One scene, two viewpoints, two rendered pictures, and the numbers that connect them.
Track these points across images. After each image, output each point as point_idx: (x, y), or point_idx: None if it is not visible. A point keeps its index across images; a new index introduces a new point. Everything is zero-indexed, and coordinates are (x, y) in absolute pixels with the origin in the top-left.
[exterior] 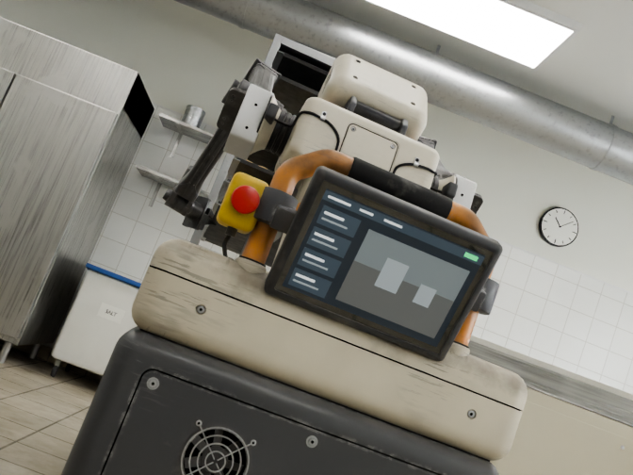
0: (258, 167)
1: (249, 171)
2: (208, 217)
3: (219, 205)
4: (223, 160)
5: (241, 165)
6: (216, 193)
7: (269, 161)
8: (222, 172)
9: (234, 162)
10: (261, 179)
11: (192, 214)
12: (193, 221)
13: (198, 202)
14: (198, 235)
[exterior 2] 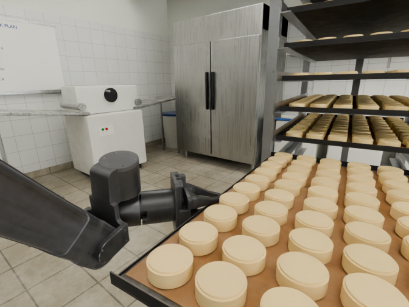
0: (318, 42)
1: (314, 50)
2: (209, 194)
3: (112, 273)
4: (267, 58)
5: (297, 49)
6: (271, 102)
7: (342, 21)
8: (271, 74)
9: (286, 50)
10: (335, 50)
11: (157, 222)
12: (174, 223)
13: (172, 186)
14: (266, 154)
